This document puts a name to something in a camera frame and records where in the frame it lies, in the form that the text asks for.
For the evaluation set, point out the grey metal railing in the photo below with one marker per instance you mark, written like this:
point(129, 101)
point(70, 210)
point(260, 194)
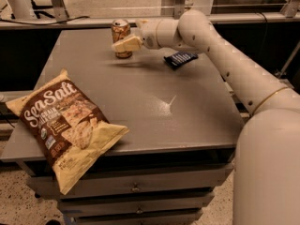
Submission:
point(168, 11)

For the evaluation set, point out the grey drawer cabinet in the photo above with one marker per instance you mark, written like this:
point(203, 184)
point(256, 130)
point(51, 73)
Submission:
point(182, 130)

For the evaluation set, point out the drawer metal knob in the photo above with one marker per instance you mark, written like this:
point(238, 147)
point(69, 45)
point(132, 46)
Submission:
point(139, 210)
point(135, 188)

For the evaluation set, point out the brown sea salt chip bag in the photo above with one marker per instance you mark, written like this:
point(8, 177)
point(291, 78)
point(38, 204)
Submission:
point(71, 129)

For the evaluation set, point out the white pipe post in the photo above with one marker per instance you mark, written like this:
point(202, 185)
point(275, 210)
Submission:
point(22, 9)

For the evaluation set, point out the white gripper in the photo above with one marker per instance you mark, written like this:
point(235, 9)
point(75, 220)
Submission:
point(149, 34)

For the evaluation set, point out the middle drawer metal knob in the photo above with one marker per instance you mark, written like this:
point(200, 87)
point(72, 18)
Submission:
point(139, 210)

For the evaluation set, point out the orange soda can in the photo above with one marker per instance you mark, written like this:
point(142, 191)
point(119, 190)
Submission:
point(120, 29)

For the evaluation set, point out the top drawer metal knob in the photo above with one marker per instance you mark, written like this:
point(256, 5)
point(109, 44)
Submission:
point(135, 188)

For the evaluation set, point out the dark blue snack bar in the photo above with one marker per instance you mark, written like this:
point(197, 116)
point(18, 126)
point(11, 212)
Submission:
point(179, 59)

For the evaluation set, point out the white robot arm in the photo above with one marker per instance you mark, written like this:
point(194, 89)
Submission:
point(266, 186)

